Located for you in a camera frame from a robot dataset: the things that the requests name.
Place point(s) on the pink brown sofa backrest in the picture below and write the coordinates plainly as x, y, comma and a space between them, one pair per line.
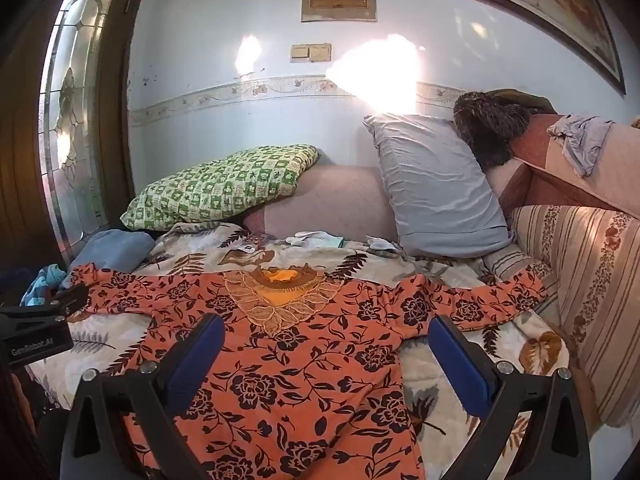
550, 185

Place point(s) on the olive cloth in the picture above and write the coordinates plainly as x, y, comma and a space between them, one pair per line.
530, 100

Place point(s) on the leaf print blanket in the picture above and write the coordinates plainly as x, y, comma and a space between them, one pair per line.
100, 340

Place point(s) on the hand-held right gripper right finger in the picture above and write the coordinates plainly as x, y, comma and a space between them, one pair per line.
462, 360

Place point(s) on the pink bolster cushion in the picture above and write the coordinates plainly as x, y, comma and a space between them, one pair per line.
330, 200

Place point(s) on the grey pillow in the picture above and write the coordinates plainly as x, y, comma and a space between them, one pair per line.
440, 190

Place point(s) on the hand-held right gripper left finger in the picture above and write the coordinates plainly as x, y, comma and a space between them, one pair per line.
195, 360

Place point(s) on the green checked pillow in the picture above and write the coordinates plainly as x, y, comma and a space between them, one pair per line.
220, 185

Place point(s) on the light blue patterned cloth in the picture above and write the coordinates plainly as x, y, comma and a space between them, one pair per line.
42, 280

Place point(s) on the dark fuzzy cushion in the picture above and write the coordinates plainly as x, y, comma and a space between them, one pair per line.
492, 125

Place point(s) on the small white cloth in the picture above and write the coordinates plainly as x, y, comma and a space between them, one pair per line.
315, 240

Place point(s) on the brown striped blanket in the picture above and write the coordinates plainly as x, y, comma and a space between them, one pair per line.
590, 280

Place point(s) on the grey crumpled cloth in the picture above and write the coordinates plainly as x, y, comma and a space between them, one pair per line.
582, 142

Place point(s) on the orange floral blouse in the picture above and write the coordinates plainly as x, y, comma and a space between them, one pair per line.
310, 385

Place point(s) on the blue folded cloth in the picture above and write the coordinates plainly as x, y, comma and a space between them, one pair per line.
110, 252

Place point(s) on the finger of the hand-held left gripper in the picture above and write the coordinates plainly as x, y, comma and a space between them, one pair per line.
75, 297

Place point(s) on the framed wall painting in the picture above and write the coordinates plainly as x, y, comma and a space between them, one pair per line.
550, 0

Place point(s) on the beige wall switch panel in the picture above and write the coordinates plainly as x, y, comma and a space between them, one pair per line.
311, 52

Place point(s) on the wooden door with stained glass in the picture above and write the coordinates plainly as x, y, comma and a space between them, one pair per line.
75, 110

